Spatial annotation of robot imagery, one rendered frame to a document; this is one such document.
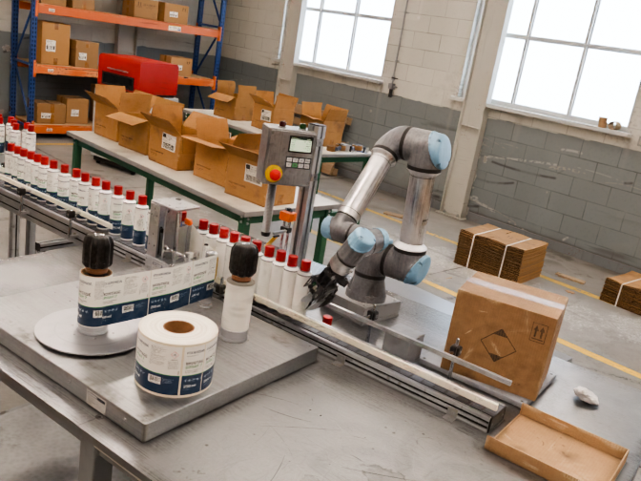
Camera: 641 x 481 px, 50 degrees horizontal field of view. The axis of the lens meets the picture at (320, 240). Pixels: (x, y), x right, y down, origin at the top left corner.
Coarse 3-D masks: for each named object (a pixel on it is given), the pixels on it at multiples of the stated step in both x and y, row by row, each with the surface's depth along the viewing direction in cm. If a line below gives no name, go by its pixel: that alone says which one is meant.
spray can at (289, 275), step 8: (288, 256) 223; (296, 256) 224; (288, 264) 223; (296, 264) 224; (288, 272) 223; (296, 272) 223; (288, 280) 224; (280, 288) 226; (288, 288) 224; (280, 296) 226; (288, 296) 225; (280, 304) 227; (288, 304) 226; (280, 312) 227
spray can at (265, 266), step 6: (270, 246) 229; (264, 252) 230; (270, 252) 228; (264, 258) 229; (270, 258) 229; (264, 264) 229; (270, 264) 229; (264, 270) 229; (270, 270) 230; (258, 276) 231; (264, 276) 230; (270, 276) 231; (258, 282) 232; (264, 282) 231; (258, 288) 232; (264, 288) 231; (258, 294) 232; (264, 294) 232
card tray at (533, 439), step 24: (528, 408) 196; (504, 432) 187; (528, 432) 189; (552, 432) 191; (576, 432) 189; (504, 456) 175; (528, 456) 171; (552, 456) 179; (576, 456) 181; (600, 456) 183; (624, 456) 178; (552, 480) 168; (576, 480) 164; (600, 480) 172
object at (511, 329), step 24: (480, 288) 211; (504, 288) 214; (528, 288) 219; (456, 312) 209; (480, 312) 206; (504, 312) 202; (528, 312) 199; (552, 312) 200; (456, 336) 211; (480, 336) 207; (504, 336) 204; (528, 336) 200; (552, 336) 197; (480, 360) 209; (504, 360) 205; (528, 360) 202; (504, 384) 207; (528, 384) 203
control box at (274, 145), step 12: (264, 132) 226; (276, 132) 222; (288, 132) 223; (300, 132) 225; (312, 132) 227; (264, 144) 225; (276, 144) 223; (288, 144) 224; (264, 156) 225; (276, 156) 224; (288, 156) 226; (300, 156) 227; (312, 156) 228; (264, 168) 225; (276, 168) 226; (288, 168) 227; (264, 180) 226; (276, 180) 227; (288, 180) 229; (300, 180) 230
